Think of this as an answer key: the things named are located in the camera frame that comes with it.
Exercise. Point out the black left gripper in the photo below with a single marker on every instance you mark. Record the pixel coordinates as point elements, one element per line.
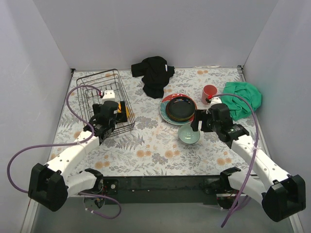
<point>119,111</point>

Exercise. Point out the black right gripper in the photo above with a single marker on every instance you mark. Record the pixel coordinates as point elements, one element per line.
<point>202,120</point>

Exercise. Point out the white green patterned bowl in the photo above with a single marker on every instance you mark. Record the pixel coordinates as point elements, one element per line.
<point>187,135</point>

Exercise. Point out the orange yellow plate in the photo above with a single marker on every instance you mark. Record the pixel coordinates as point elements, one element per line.
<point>190,118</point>

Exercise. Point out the large white plate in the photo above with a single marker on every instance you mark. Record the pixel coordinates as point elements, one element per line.
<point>177,109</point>

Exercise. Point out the pink cup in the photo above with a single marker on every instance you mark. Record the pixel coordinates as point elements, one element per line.
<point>208,91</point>

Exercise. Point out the yellow bowl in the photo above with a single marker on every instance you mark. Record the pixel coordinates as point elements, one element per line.
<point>122,108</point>

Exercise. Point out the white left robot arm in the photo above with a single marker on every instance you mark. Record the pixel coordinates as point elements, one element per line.
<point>65,167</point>

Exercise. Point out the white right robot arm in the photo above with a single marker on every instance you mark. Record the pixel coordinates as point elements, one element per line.
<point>279,193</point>

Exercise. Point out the green cloth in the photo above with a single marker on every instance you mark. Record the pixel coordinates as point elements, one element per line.
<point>238,108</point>

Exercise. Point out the floral table mat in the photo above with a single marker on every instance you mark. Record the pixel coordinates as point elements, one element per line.
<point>153,147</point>

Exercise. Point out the black cloth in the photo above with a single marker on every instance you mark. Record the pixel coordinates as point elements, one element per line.
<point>156,74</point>

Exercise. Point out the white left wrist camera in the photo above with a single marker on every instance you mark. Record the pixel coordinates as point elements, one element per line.
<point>107,95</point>

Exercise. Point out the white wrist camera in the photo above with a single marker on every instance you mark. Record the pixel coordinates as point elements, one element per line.
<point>213,101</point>
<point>107,95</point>

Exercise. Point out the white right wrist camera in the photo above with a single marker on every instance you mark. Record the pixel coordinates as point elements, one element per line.
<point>213,101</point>

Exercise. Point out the black wire dish rack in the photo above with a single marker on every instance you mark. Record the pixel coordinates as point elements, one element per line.
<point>105,80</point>

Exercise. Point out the black base frame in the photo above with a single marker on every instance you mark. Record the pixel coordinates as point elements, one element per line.
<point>164,189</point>

